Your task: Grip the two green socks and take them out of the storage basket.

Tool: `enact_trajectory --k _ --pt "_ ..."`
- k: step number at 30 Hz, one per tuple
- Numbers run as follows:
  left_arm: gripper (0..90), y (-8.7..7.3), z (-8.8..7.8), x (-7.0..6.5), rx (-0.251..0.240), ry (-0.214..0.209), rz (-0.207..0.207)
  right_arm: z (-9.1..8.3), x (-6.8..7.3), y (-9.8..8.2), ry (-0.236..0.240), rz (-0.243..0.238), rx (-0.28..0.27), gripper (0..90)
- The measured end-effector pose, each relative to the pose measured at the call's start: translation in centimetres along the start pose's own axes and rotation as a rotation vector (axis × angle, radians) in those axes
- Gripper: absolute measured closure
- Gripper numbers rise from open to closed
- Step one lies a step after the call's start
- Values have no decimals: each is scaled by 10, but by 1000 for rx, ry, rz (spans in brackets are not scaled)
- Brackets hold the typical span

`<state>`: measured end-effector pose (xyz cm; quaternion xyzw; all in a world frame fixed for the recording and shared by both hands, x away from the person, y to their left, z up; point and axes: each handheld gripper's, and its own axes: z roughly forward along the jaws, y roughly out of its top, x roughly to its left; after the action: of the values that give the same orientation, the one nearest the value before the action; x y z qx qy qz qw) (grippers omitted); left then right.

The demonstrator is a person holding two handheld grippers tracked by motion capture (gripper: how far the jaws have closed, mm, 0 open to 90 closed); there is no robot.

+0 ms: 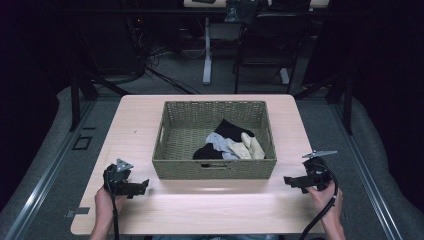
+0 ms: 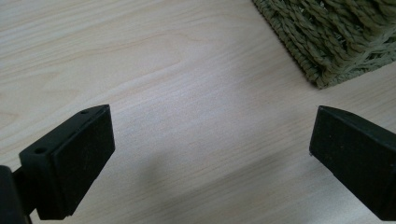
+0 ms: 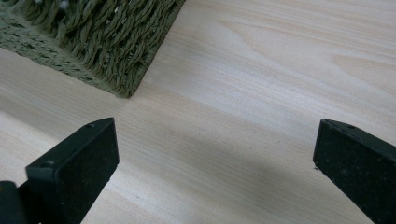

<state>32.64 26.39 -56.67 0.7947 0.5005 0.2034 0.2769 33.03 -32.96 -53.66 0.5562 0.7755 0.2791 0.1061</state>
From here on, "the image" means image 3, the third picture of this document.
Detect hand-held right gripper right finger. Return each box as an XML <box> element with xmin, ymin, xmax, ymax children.
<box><xmin>312</xmin><ymin>118</ymin><xmax>396</xmax><ymax>224</ymax></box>

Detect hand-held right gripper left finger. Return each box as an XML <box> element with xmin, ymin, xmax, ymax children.
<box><xmin>18</xmin><ymin>117</ymin><xmax>120</xmax><ymax>224</ymax></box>

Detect green woven basket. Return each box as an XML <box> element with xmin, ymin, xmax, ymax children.
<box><xmin>0</xmin><ymin>0</ymin><xmax>187</xmax><ymax>99</ymax></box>

